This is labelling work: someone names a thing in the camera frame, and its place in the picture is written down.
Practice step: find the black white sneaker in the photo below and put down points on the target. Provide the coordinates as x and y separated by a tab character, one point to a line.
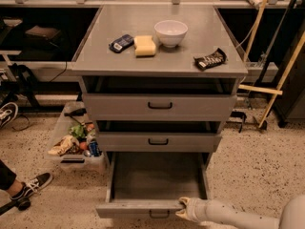
20	189

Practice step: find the blue snack packet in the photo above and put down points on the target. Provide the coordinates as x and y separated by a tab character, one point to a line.
122	43

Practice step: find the grey middle drawer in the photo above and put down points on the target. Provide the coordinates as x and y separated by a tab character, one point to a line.
158	142

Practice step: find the grey top drawer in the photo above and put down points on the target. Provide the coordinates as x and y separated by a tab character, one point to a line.
159	107

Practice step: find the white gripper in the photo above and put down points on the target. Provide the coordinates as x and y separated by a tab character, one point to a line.
195	210

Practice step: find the green snack bag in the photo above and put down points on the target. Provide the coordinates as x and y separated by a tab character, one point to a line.
78	131

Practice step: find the yellow sponge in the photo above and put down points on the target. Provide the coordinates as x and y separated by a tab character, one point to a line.
144	45

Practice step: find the black sneaker upper left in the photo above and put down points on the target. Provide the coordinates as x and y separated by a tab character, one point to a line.
8	113

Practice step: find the grey bottom drawer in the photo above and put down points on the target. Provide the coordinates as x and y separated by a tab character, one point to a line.
149	185

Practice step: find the clear plastic storage bin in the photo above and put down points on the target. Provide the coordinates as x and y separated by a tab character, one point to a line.
74	114

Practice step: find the black caster wheel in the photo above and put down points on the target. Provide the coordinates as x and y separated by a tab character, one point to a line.
23	204

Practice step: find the dark box on shelf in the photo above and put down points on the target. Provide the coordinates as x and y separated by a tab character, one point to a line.
38	32

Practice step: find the blue soda can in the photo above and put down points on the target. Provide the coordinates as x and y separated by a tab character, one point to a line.
93	147

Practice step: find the crumpled tan snack bag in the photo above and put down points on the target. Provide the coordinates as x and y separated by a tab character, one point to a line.
67	144

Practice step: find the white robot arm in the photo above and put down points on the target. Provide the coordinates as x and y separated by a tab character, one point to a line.
212	210

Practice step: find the grey drawer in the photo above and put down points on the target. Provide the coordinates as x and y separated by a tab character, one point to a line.
159	107
149	185
158	142

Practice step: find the white bowl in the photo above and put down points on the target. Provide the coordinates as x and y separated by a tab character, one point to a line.
170	32

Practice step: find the black candy bar wrapper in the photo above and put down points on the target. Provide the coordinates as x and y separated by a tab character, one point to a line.
212	60

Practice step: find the grey drawer cabinet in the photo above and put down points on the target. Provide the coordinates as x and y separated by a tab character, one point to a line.
169	71

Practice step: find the orange fruit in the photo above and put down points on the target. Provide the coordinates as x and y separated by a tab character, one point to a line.
83	146

